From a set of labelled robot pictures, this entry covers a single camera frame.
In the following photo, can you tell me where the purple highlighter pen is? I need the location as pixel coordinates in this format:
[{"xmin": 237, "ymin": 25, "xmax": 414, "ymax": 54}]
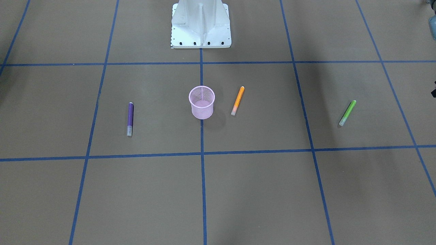
[{"xmin": 126, "ymin": 102, "xmax": 134, "ymax": 137}]

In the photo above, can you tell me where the green highlighter pen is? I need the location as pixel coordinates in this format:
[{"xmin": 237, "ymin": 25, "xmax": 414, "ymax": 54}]
[{"xmin": 338, "ymin": 100, "xmax": 356, "ymax": 127}]

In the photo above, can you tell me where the white pedestal column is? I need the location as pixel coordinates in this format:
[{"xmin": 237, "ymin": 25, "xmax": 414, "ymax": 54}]
[{"xmin": 170, "ymin": 0, "xmax": 232, "ymax": 49}]

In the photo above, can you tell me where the orange highlighter pen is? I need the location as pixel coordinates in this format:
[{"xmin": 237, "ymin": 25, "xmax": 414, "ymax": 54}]
[{"xmin": 231, "ymin": 86, "xmax": 245, "ymax": 116}]

